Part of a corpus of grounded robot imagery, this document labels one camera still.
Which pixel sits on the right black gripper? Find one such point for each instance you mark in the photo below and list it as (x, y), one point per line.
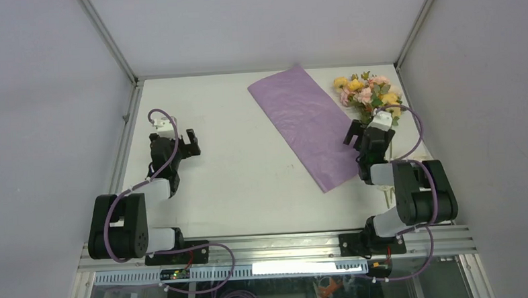
(356, 129)

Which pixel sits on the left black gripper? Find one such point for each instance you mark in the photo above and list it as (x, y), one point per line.
(188, 149)

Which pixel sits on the pink fake flower stem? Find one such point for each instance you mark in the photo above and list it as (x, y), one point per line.
(364, 94)

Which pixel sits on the pink purple wrapping paper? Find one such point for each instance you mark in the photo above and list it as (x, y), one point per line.
(311, 123)

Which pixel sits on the white fake flower stem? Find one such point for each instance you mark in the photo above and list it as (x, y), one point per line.
(389, 195)

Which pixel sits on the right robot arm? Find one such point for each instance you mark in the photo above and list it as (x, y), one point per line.
(422, 191)

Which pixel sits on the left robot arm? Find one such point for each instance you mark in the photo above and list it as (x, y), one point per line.
(126, 229)

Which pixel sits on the white led light bar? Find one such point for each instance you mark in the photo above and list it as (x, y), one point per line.
(292, 267)

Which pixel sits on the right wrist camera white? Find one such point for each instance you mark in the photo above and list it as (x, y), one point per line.
(382, 120)

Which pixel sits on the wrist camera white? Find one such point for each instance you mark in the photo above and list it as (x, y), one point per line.
(382, 120)
(164, 128)

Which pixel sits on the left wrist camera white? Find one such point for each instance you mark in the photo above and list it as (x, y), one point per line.
(164, 128)

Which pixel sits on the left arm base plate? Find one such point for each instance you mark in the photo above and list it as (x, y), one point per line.
(177, 254)

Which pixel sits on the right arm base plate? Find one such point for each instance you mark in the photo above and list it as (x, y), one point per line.
(366, 245)

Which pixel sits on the aluminium front rail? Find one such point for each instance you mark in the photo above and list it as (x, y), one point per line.
(448, 240)

